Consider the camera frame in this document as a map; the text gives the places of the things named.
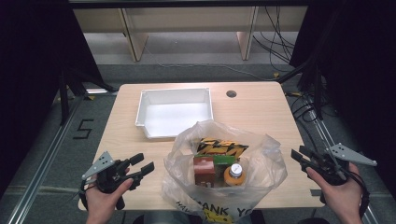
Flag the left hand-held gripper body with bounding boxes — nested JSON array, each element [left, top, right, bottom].
[[81, 151, 139, 194]]

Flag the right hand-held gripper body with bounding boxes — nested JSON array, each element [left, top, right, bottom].
[[306, 143, 378, 186]]

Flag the clear plastic bag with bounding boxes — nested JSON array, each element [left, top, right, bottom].
[[161, 119, 288, 224]]

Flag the white plastic bin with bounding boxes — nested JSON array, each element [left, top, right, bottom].
[[134, 87, 215, 139]]

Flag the brown carton box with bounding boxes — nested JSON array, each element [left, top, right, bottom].
[[192, 156, 217, 189]]

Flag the orange juice bottle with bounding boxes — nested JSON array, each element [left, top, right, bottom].
[[222, 162, 247, 188]]

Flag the black yellow chips packet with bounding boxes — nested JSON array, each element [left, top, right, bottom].
[[194, 137, 250, 161]]

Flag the green seaweed packet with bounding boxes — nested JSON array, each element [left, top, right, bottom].
[[194, 154, 236, 188]]

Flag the person's left hand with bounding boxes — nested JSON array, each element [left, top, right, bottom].
[[84, 176, 134, 224]]

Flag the person's right hand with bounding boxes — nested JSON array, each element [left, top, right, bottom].
[[306, 162, 363, 224]]

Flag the black curtain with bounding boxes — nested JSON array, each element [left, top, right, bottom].
[[0, 0, 106, 197], [289, 0, 396, 200]]

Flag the light wooden desk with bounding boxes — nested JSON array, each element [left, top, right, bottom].
[[73, 6, 309, 63]]

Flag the aluminium floor rail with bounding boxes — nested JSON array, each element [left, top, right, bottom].
[[6, 96, 87, 224], [311, 118, 379, 224]]

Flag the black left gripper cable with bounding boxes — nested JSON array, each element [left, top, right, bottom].
[[78, 178, 94, 203]]

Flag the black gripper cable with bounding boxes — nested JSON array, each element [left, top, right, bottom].
[[340, 167, 372, 220], [78, 178, 94, 203]]

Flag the black floor cables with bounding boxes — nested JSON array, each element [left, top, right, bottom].
[[290, 91, 325, 147]]

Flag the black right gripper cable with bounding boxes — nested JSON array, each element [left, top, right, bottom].
[[340, 167, 372, 220]]

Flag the bundle of black cables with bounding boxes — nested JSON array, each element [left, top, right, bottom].
[[251, 6, 297, 73]]

